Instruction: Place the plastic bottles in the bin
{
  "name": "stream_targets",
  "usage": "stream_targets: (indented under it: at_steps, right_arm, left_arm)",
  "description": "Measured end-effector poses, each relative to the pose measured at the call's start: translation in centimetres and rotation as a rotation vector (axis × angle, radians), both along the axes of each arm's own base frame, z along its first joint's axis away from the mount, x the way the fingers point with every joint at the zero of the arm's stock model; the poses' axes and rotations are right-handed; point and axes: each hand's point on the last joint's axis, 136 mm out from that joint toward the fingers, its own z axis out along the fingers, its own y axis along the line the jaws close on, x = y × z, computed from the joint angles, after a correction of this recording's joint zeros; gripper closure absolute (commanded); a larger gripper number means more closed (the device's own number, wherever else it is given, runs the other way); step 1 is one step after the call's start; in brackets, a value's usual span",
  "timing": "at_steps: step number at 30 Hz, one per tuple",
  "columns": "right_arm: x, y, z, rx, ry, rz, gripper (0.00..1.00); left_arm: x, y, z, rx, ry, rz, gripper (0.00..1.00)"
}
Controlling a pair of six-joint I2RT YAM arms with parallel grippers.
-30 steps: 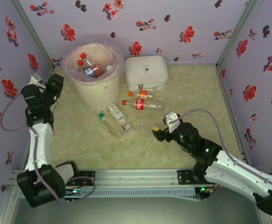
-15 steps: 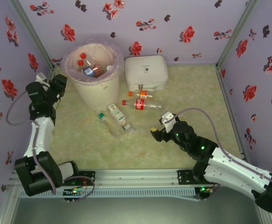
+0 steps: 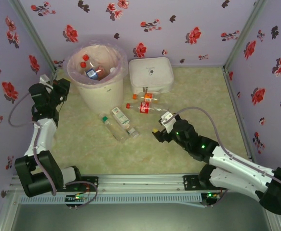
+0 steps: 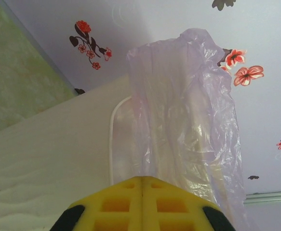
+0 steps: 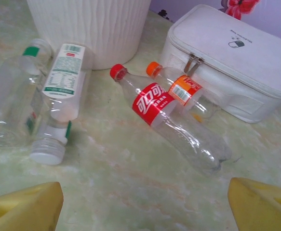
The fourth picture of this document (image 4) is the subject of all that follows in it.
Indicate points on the translucent purple bin liner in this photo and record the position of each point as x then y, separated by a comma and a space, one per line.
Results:
178, 96

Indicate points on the aluminium corner post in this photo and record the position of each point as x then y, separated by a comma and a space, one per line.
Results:
270, 197

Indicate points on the cream plastic bin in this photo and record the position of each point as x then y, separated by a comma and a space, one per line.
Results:
58, 144

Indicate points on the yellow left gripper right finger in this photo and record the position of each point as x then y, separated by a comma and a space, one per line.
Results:
171, 207

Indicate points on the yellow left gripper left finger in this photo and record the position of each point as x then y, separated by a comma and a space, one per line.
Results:
116, 207

